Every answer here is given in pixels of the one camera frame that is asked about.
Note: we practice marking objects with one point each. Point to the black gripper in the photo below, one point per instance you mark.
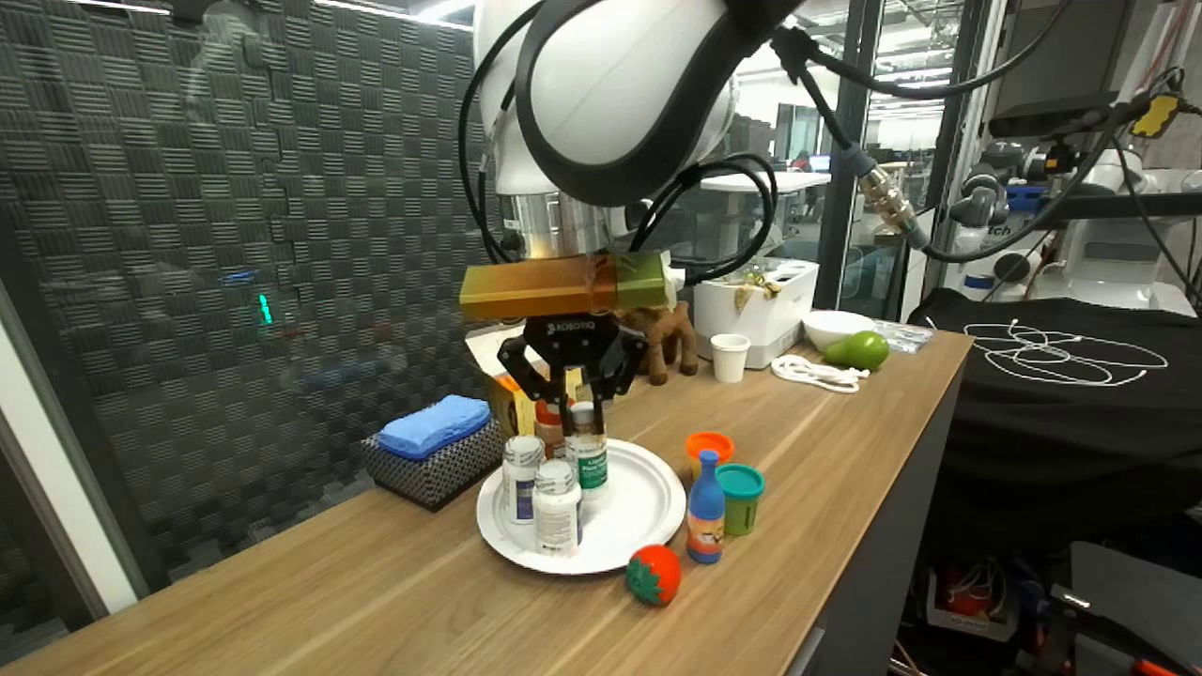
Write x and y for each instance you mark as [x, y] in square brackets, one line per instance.
[571, 341]

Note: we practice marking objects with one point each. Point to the spice jar orange lid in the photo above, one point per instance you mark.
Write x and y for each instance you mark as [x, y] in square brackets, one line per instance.
[550, 434]

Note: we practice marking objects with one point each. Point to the supplement bottle green label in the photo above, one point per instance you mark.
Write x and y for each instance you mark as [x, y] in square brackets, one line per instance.
[587, 470]

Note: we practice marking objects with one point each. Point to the white pill bottle blue label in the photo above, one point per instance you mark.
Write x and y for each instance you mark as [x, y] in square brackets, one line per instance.
[524, 482]
[557, 512]

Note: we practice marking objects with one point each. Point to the white paper plate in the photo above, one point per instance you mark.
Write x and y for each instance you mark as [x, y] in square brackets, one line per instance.
[641, 502]

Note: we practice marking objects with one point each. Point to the white paper cup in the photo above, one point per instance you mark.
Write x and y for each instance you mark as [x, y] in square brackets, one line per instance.
[730, 358]

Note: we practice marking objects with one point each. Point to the grey mesh basket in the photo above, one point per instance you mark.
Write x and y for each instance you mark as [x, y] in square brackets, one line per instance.
[438, 473]

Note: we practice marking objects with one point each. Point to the dried plant leaves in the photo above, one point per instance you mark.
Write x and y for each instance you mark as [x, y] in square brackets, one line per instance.
[757, 286]

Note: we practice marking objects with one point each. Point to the green tub teal lid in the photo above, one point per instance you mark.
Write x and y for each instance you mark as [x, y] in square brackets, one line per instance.
[741, 489]

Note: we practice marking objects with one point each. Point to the white hydroponic planter with lamp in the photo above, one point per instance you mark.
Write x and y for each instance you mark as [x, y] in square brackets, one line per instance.
[782, 325]

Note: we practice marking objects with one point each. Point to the red green toy ball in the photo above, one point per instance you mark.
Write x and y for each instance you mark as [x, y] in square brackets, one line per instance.
[656, 576]

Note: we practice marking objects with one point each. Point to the white bowl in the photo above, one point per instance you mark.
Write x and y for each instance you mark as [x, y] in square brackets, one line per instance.
[831, 325]

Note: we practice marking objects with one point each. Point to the green avocado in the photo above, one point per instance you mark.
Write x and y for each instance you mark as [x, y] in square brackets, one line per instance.
[856, 349]

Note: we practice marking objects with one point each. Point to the white lab machine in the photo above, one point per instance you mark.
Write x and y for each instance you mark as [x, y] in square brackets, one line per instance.
[1000, 264]

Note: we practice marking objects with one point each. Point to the black cloth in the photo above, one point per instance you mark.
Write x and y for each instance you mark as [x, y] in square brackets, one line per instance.
[1075, 419]

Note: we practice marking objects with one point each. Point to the black office chair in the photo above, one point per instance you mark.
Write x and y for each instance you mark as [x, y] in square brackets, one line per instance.
[1139, 602]

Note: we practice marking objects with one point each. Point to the amber wrist camera box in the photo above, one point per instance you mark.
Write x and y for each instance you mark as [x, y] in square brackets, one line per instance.
[550, 286]

